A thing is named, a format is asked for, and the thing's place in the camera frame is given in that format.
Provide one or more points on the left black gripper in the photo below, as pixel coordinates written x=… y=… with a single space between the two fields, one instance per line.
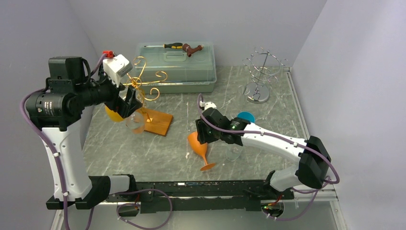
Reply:
x=124 y=107

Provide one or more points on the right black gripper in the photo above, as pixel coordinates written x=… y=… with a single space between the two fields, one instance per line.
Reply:
x=202 y=137

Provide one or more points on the orange plastic wine glass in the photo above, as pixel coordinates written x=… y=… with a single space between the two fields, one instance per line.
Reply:
x=200 y=150

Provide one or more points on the yellow frosted wine glass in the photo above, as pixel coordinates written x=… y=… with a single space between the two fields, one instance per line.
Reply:
x=114 y=116

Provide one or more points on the clear stemless glass front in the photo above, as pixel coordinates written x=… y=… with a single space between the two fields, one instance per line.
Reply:
x=233 y=152

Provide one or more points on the clear wine glass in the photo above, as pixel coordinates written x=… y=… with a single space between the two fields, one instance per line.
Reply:
x=135 y=122

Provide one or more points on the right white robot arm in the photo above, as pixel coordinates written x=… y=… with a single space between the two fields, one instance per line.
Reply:
x=309 y=157

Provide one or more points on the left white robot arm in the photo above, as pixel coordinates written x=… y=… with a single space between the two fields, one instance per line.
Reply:
x=55 y=114

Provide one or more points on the blue plastic wine glass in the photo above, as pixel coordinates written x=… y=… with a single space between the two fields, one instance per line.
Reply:
x=249 y=117

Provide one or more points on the clear plastic storage box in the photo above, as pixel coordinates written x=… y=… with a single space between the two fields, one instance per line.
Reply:
x=173 y=71

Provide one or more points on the black yellow screwdriver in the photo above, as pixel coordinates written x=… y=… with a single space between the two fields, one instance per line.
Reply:
x=170 y=46

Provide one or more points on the brown pipe fitting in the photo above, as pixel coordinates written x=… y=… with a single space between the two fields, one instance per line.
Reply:
x=189 y=50

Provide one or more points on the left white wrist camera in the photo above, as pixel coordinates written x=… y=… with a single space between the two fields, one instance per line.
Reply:
x=116 y=66

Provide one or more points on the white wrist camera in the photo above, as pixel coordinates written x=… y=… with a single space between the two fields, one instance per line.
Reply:
x=206 y=105
x=116 y=66

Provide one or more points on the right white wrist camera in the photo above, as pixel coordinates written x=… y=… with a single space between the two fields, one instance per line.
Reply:
x=206 y=105

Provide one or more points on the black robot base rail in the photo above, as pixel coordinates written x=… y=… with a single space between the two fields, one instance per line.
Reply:
x=249 y=195

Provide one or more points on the silver wire cup rack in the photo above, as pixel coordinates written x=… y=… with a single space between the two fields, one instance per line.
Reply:
x=264 y=68

